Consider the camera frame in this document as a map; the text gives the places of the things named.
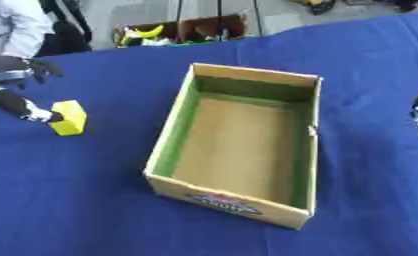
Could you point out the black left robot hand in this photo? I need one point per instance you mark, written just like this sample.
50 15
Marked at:
8 100

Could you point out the tan cardboard box green inside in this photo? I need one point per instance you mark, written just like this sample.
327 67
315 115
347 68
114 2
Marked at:
241 143

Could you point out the brown cardboard box of toys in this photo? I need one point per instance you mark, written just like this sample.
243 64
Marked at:
180 31

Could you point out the yellow block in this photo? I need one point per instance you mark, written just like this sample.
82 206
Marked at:
69 117

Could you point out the person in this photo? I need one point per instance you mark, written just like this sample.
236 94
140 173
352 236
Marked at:
11 26

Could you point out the black chair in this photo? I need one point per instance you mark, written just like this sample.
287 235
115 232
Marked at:
66 30

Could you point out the yellow and black tool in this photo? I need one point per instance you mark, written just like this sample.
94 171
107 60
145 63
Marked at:
314 5

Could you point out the black tripod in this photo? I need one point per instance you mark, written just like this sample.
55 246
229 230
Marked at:
218 18

